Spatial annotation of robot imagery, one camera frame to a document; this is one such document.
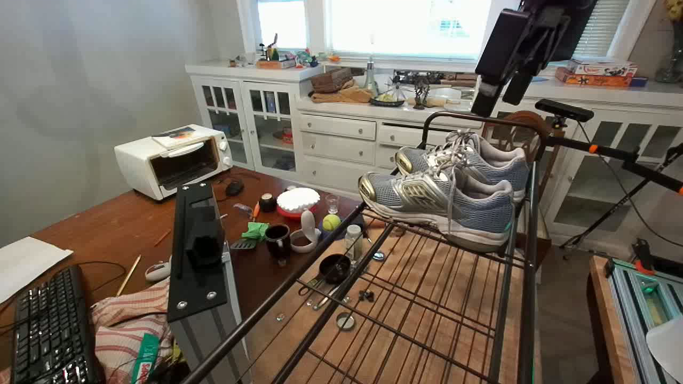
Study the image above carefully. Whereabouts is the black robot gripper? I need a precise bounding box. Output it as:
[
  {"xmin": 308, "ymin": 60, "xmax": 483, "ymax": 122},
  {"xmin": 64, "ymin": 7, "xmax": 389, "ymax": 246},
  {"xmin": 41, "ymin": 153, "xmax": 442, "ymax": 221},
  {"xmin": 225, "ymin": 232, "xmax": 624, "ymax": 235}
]
[{"xmin": 469, "ymin": 0, "xmax": 571, "ymax": 119}]

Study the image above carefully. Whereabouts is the grey silver running shoe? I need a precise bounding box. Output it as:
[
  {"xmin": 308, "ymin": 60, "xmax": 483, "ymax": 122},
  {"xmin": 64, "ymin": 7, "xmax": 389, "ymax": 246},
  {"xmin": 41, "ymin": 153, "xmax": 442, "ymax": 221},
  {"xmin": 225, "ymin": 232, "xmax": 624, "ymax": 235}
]
[
  {"xmin": 393, "ymin": 130, "xmax": 532, "ymax": 204},
  {"xmin": 357, "ymin": 166, "xmax": 518, "ymax": 251}
]

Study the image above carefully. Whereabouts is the black metal shoe rack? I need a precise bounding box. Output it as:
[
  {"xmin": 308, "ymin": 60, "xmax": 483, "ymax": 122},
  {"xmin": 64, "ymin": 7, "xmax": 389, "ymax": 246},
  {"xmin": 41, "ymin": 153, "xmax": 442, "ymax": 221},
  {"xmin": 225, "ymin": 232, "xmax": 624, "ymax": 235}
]
[{"xmin": 180, "ymin": 109, "xmax": 547, "ymax": 384}]

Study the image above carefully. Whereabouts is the dark wooden chair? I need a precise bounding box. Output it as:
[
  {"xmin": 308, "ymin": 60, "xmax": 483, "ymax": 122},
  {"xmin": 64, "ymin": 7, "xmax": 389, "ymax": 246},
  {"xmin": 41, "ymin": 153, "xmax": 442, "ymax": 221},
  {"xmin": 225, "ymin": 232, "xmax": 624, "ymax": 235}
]
[{"xmin": 483, "ymin": 109, "xmax": 552, "ymax": 187}]

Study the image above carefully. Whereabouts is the black flat monitor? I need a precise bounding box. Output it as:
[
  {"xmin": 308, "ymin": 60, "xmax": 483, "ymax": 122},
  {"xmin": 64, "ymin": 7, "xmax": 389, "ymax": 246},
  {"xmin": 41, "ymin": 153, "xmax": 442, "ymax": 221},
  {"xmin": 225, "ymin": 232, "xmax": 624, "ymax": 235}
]
[{"xmin": 561, "ymin": 0, "xmax": 600, "ymax": 62}]

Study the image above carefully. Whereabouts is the orange board game box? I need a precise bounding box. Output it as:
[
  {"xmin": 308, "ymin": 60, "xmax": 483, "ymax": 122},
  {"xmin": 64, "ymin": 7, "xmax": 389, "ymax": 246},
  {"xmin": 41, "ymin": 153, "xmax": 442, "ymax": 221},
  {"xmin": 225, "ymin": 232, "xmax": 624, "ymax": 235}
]
[{"xmin": 552, "ymin": 62, "xmax": 648, "ymax": 92}]

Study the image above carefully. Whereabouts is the black metal gadget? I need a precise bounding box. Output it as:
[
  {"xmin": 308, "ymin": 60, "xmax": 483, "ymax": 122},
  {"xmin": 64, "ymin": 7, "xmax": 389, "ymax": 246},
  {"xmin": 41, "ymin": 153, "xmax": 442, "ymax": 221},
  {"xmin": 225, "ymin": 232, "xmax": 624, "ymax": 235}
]
[{"xmin": 390, "ymin": 68, "xmax": 445, "ymax": 109}]

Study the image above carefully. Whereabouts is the clear glass bottle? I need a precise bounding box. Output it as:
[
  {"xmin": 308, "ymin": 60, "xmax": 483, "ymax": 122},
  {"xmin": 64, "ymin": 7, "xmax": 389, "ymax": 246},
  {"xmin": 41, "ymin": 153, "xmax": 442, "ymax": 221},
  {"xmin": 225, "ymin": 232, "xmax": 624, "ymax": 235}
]
[{"xmin": 362, "ymin": 57, "xmax": 379, "ymax": 93}]

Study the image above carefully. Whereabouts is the flat wooden tray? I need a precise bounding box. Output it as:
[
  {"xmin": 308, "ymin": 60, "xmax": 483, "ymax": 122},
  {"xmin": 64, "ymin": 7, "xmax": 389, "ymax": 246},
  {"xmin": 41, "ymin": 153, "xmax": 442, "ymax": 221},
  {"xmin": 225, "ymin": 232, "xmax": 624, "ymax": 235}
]
[{"xmin": 312, "ymin": 82, "xmax": 376, "ymax": 106}]

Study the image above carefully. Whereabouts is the dark flower vase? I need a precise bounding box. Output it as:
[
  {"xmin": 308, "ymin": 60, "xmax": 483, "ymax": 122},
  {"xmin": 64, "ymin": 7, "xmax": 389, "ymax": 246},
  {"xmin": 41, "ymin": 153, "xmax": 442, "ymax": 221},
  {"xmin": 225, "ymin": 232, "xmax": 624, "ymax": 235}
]
[{"xmin": 657, "ymin": 0, "xmax": 683, "ymax": 85}]

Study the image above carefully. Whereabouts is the white sideboard cabinet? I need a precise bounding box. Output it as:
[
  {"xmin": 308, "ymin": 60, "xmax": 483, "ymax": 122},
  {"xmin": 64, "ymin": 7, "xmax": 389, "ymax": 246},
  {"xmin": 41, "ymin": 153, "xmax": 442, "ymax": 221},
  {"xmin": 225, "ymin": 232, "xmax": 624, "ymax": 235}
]
[{"xmin": 186, "ymin": 62, "xmax": 683, "ymax": 247}]

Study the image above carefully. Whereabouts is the brown bag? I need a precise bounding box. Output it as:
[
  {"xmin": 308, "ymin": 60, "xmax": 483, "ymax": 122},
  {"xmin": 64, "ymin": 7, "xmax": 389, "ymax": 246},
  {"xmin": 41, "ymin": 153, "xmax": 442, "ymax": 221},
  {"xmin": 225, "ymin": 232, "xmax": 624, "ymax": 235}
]
[{"xmin": 309, "ymin": 65, "xmax": 357, "ymax": 93}]

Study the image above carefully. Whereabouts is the black orange clamp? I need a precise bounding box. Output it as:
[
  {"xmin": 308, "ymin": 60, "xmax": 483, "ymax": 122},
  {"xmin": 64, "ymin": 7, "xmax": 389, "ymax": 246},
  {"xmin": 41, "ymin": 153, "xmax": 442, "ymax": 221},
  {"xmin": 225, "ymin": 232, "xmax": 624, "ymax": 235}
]
[{"xmin": 630, "ymin": 237, "xmax": 657, "ymax": 274}]

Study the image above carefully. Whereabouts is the small glass jar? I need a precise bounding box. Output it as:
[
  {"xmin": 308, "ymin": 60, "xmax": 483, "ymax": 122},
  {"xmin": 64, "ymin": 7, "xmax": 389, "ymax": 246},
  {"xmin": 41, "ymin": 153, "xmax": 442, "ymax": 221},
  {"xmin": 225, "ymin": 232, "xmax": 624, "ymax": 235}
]
[{"xmin": 344, "ymin": 221, "xmax": 365, "ymax": 263}]

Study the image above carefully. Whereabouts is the yellow tennis ball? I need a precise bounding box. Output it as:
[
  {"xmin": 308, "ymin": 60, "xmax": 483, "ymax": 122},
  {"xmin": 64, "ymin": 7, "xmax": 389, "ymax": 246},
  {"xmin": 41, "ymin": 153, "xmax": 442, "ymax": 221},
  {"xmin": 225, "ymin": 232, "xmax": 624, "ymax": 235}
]
[{"xmin": 321, "ymin": 210, "xmax": 344, "ymax": 235}]

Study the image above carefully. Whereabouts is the white bowl red rim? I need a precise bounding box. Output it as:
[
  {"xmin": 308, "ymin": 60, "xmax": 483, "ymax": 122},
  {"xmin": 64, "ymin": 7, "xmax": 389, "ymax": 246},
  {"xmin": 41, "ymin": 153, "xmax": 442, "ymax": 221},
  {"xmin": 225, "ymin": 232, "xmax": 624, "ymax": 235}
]
[{"xmin": 275, "ymin": 185, "xmax": 324, "ymax": 221}]

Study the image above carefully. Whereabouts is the white ceramic cup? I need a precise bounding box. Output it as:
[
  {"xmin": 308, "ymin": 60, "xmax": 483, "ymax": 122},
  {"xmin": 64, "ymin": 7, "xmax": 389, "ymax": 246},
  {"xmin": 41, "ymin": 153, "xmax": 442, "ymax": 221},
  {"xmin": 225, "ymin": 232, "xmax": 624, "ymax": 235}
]
[{"xmin": 287, "ymin": 208, "xmax": 323, "ymax": 256}]

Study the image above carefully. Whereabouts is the beige woven tablecloth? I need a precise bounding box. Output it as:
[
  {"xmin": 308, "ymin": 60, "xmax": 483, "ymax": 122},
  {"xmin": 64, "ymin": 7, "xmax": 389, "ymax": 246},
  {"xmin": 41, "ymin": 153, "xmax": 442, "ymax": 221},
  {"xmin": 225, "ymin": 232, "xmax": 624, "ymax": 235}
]
[{"xmin": 237, "ymin": 210, "xmax": 541, "ymax": 384}]

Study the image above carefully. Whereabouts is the black measuring cup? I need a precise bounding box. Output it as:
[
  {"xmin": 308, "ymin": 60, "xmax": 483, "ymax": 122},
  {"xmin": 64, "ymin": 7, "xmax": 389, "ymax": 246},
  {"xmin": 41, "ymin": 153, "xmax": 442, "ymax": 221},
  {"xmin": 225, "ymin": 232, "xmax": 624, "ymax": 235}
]
[{"xmin": 315, "ymin": 251, "xmax": 352, "ymax": 285}]

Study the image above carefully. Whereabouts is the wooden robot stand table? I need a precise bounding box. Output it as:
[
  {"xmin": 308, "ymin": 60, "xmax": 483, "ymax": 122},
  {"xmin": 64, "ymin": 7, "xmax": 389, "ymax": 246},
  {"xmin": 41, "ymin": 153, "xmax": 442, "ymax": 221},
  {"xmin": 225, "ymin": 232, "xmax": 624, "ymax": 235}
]
[{"xmin": 585, "ymin": 254, "xmax": 683, "ymax": 384}]

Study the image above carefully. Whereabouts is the black mug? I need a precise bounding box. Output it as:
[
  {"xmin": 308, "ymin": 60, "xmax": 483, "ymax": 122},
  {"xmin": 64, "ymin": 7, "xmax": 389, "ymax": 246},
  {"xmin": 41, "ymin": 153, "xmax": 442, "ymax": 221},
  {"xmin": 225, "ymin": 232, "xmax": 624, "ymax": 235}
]
[{"xmin": 262, "ymin": 221, "xmax": 295, "ymax": 263}]

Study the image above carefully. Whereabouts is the green toy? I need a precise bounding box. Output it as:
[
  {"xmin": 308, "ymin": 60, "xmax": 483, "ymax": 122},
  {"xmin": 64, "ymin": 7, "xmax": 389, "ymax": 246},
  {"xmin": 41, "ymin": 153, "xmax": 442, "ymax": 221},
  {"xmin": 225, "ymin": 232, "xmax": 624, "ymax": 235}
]
[{"xmin": 242, "ymin": 219, "xmax": 271, "ymax": 244}]

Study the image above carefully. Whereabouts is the black calculator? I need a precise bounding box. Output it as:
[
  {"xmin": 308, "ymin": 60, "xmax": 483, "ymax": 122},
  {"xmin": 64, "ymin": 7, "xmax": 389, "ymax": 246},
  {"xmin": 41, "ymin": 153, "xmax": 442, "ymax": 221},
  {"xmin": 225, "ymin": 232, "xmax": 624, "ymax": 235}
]
[{"xmin": 229, "ymin": 237, "xmax": 261, "ymax": 254}]

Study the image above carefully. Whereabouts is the white toaster oven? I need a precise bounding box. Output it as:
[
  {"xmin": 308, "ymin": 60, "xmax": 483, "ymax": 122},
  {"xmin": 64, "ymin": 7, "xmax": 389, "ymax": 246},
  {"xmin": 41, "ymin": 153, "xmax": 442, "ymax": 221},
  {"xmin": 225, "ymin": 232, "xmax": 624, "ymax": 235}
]
[{"xmin": 114, "ymin": 123, "xmax": 234, "ymax": 203}]

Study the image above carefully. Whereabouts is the white remote control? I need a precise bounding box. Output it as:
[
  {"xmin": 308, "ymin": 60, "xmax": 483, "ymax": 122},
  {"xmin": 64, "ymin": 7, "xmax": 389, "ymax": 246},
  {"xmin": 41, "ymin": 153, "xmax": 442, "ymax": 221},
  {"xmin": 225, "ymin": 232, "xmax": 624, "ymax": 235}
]
[{"xmin": 143, "ymin": 256, "xmax": 174, "ymax": 283}]

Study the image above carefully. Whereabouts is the thin wooden stick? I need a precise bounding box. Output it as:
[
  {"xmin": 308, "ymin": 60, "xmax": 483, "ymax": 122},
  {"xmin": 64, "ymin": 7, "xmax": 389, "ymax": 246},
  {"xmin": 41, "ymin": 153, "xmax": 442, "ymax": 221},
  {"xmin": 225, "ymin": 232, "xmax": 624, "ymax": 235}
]
[{"xmin": 116, "ymin": 254, "xmax": 146, "ymax": 298}]

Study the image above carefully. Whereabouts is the dark wooden dining table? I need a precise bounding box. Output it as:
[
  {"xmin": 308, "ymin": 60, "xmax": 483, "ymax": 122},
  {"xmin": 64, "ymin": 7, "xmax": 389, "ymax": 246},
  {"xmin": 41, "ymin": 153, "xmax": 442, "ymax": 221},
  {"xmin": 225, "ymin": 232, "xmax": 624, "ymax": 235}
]
[{"xmin": 0, "ymin": 166, "xmax": 369, "ymax": 372}]

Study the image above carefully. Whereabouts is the green tube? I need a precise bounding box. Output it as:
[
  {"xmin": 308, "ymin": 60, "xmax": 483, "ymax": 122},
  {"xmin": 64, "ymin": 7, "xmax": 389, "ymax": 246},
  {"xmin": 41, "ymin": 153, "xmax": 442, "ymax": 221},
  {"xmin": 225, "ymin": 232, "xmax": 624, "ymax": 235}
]
[{"xmin": 128, "ymin": 331, "xmax": 164, "ymax": 384}]

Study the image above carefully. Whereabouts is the pink striped cloth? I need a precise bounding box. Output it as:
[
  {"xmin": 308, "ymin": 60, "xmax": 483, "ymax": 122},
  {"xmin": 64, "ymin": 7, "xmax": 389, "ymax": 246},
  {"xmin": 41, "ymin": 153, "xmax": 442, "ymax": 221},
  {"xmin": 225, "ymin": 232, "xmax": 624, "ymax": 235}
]
[{"xmin": 89, "ymin": 278, "xmax": 180, "ymax": 384}]

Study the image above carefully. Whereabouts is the white paper pad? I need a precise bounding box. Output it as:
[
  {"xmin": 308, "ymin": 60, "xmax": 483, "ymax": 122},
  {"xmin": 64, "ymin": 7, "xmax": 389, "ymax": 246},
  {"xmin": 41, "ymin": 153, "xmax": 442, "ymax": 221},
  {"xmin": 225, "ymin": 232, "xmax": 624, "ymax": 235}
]
[{"xmin": 0, "ymin": 235, "xmax": 74, "ymax": 308}]

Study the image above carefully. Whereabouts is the black computer keyboard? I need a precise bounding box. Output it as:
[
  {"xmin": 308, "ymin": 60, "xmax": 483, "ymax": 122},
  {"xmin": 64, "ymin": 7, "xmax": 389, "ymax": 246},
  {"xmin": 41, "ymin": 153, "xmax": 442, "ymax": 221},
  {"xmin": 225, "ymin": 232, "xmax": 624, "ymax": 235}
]
[{"xmin": 9, "ymin": 263, "xmax": 105, "ymax": 384}]

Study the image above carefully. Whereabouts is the black stereo camera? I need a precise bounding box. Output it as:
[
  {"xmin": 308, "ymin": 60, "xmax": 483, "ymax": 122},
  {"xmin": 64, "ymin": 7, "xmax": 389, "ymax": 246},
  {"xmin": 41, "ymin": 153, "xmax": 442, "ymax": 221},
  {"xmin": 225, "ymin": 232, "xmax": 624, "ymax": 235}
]
[{"xmin": 534, "ymin": 95, "xmax": 596, "ymax": 123}]

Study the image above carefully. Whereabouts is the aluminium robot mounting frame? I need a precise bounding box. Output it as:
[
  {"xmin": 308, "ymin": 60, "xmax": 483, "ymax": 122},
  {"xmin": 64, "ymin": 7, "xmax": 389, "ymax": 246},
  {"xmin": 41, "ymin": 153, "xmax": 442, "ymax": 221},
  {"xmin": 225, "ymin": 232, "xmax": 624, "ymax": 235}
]
[{"xmin": 608, "ymin": 256, "xmax": 683, "ymax": 384}]

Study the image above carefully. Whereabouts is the black plate aluminium post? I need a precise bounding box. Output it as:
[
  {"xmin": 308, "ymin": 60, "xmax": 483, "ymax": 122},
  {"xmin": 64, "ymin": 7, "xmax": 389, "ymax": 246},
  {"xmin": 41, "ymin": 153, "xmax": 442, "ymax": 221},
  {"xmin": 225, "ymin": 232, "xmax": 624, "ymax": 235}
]
[{"xmin": 164, "ymin": 180, "xmax": 251, "ymax": 384}]

